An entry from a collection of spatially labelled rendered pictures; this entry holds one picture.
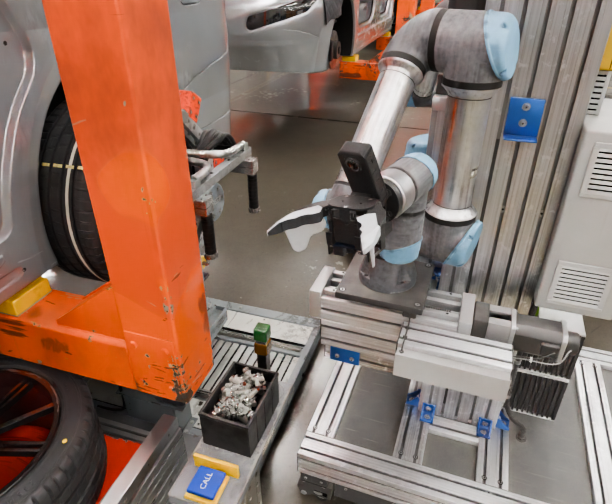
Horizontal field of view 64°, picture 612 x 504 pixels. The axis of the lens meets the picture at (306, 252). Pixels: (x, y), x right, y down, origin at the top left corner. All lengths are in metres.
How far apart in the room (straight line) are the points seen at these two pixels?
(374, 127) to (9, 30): 0.98
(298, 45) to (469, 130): 3.15
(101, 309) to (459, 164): 0.94
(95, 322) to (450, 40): 1.08
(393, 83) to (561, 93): 0.40
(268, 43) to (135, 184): 3.10
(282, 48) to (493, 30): 3.17
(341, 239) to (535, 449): 1.25
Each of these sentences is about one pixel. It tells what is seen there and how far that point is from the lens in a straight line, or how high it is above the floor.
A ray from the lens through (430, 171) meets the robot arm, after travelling 0.88.
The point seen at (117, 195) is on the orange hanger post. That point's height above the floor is 1.12.
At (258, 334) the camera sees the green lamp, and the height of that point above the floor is 0.65.
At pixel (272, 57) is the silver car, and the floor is 0.89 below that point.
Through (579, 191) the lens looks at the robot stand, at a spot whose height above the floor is 1.09.
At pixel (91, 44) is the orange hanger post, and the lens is 1.02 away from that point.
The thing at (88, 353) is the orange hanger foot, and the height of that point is 0.62.
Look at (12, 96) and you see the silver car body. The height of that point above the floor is 1.24.
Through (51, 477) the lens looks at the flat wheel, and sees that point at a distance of 1.40.
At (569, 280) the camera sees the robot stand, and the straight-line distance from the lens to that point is 1.39.
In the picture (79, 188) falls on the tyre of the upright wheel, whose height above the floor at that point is 0.99.
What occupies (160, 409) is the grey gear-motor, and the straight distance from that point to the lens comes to 1.86.
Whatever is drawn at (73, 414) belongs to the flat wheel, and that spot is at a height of 0.50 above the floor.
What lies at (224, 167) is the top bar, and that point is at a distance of 1.60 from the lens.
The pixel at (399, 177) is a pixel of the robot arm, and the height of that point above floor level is 1.25.
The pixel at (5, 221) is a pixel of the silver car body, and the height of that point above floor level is 0.94.
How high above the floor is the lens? 1.54
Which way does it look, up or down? 31 degrees down
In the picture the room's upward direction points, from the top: straight up
